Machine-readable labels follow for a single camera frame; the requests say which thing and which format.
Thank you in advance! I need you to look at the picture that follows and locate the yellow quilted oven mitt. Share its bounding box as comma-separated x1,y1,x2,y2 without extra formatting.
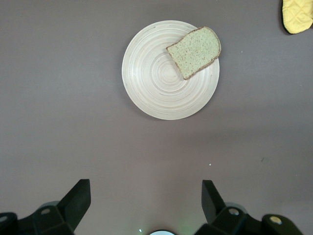
280,0,313,35

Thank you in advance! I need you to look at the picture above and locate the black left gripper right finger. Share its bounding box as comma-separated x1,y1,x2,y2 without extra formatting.
193,180,264,235

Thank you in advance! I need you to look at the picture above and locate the round light wooden plate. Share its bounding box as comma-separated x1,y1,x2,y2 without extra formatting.
121,20,221,121

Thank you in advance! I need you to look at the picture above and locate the slice of brown bread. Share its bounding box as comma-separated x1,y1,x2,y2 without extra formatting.
166,26,222,80

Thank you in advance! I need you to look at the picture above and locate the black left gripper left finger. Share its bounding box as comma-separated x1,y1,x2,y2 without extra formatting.
17,179,92,235

